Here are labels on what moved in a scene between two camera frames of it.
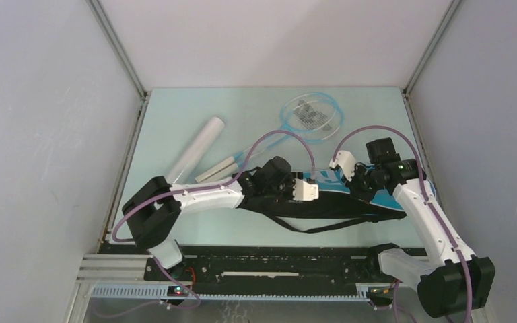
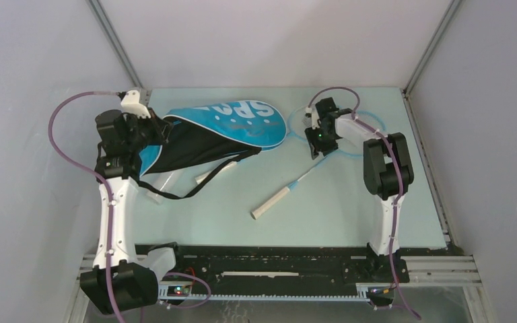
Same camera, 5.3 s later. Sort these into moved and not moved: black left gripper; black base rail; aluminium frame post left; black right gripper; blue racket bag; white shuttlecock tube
Moved: blue racket bag; white shuttlecock tube; black left gripper; black right gripper
Not moved: black base rail; aluminium frame post left
